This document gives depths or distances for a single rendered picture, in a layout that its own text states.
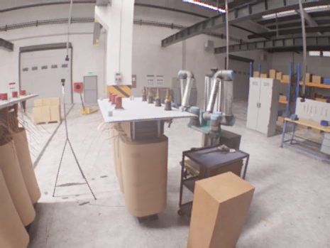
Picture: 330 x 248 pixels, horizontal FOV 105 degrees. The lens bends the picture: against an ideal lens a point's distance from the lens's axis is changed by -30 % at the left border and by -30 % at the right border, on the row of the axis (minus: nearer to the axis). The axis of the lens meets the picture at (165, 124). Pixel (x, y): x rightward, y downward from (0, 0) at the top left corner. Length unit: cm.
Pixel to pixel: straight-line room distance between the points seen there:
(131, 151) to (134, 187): 39
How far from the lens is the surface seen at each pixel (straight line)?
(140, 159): 171
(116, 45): 720
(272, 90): 615
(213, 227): 137
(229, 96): 232
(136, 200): 196
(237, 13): 930
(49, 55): 1580
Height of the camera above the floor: 165
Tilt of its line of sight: 14 degrees down
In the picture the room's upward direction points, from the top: 1 degrees clockwise
